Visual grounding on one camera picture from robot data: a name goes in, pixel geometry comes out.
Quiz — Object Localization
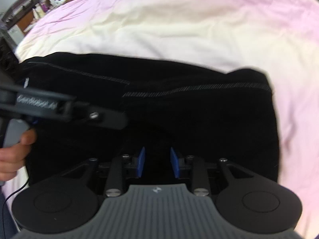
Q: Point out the person's left hand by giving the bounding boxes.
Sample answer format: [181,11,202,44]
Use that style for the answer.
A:
[0,129,36,182]

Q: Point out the pink cream bed duvet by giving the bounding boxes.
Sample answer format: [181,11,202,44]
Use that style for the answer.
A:
[16,0,318,238]

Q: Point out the black pants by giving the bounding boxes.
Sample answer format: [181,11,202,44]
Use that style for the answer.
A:
[14,52,279,183]

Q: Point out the thin black cable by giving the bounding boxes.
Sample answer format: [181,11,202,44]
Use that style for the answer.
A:
[2,180,30,239]

